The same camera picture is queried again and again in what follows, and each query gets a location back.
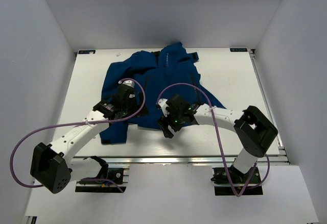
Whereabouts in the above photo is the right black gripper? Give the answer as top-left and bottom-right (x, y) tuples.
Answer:
(156, 109), (185, 139)

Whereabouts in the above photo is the blue and black jacket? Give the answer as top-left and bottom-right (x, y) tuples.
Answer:
(100, 43), (224, 145)

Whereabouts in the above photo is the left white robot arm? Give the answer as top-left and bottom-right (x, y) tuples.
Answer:
(31, 79), (145, 194)

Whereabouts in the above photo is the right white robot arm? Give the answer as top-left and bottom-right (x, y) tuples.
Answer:
(156, 95), (278, 183)

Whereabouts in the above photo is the left blue corner label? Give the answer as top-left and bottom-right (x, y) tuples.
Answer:
(78, 49), (96, 55)

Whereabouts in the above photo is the blue corner label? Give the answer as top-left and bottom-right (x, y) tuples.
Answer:
(229, 47), (248, 53)
(78, 49), (96, 55)

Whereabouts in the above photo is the right blue corner label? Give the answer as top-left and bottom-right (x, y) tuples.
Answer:
(229, 47), (248, 53)

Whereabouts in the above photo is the white front panel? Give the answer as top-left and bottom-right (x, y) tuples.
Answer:
(26, 164), (318, 223)

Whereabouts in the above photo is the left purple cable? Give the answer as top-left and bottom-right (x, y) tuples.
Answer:
(9, 78), (147, 193)

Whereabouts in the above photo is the purple cable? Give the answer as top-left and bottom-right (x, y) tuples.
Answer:
(9, 78), (147, 193)
(155, 82), (271, 197)

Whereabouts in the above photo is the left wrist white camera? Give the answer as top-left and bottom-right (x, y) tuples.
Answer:
(119, 79), (135, 88)

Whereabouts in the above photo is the wrist white camera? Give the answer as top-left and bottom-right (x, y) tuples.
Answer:
(157, 98), (169, 117)
(119, 79), (135, 88)

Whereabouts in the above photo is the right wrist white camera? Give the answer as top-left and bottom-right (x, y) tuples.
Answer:
(157, 98), (169, 117)

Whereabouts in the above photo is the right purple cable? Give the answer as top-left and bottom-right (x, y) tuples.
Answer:
(155, 82), (271, 197)

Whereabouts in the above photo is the aluminium front rail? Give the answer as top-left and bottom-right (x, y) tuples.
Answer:
(48, 154), (291, 165)

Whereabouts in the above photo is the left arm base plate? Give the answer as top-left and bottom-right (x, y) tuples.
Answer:
(75, 162), (129, 193)

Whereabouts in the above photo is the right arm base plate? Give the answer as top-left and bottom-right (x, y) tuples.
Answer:
(211, 167), (263, 196)

